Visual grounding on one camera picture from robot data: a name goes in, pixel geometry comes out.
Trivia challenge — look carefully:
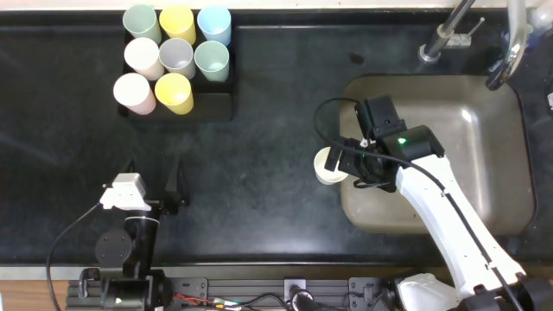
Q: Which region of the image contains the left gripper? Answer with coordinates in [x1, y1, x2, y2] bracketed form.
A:
[123, 157, 190, 216]

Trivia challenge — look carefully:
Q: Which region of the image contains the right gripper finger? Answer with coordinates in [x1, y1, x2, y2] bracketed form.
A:
[323, 146, 343, 173]

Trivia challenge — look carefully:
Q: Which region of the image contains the white cup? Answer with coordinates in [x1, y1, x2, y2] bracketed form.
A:
[313, 146, 349, 186]

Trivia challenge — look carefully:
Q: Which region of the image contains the pink cup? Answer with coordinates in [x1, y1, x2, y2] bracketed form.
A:
[112, 72, 157, 117]

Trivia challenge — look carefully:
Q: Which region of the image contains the yellow cup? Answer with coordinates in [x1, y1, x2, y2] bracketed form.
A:
[154, 72, 195, 116]
[158, 4, 197, 47]

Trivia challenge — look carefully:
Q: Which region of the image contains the black tray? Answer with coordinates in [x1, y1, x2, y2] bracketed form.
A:
[118, 8, 237, 123]

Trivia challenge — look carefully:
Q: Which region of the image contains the cream cup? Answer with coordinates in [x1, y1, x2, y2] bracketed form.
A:
[124, 37, 166, 82]

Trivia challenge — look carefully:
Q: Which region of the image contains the grey cup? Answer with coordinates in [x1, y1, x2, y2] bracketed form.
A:
[158, 37, 197, 81]

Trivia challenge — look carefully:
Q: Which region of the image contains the green cup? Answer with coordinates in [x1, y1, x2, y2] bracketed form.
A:
[194, 40, 231, 83]
[122, 3, 163, 45]

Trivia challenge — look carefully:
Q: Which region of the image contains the steel tap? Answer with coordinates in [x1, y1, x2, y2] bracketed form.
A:
[416, 0, 537, 92]

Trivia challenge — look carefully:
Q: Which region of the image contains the steel sink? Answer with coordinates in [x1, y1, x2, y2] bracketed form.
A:
[339, 73, 537, 237]

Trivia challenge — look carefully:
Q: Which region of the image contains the blue cup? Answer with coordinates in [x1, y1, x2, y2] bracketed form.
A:
[196, 5, 232, 48]

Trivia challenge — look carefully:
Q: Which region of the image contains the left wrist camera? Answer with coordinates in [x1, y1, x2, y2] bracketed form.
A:
[99, 172, 152, 212]

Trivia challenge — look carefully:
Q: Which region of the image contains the black cable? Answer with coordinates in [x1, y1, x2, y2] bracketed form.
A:
[313, 97, 433, 178]
[45, 201, 105, 311]

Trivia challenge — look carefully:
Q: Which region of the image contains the mounting rail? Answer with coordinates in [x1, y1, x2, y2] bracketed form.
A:
[67, 276, 397, 311]

